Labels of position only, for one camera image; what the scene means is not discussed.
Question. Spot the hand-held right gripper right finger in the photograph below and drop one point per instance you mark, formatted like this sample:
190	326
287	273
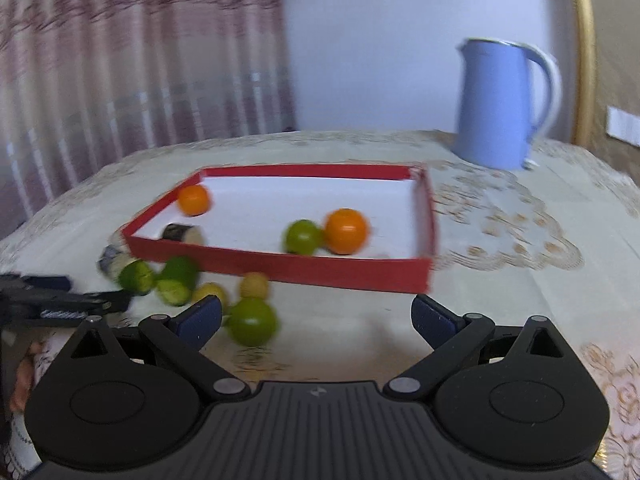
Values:
430	319

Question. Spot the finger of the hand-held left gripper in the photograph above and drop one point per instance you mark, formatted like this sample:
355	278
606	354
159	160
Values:
112	301
40	281

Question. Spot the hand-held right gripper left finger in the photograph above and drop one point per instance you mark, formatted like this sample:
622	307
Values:
200	322

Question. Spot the small yellow round fruit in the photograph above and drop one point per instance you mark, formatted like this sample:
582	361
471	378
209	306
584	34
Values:
253	285
212	292

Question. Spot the short green cucumber piece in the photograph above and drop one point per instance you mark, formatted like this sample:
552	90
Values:
136	276

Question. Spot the long green cucumber piece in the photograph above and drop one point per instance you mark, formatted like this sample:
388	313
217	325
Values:
177	280

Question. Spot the green round fruit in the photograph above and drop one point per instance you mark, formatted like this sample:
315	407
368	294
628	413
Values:
251	321
302	236

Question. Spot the red shallow cardboard box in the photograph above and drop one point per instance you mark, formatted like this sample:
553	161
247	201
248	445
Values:
325	267

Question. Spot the large orange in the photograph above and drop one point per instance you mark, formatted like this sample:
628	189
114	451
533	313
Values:
346	230

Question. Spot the small orange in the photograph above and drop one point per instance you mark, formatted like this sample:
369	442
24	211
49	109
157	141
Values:
194	199

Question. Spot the cream embroidered tablecloth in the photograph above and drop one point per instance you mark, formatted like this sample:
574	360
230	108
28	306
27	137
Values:
500	310

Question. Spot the blue electric kettle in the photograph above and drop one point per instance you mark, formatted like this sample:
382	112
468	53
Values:
495	110

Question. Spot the pink patterned curtain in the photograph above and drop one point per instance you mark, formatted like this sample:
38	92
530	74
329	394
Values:
125	60

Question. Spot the white wall switch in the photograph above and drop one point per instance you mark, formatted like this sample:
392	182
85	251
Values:
624	126

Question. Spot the gold wall moulding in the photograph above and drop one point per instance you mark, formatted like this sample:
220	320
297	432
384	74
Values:
582	50

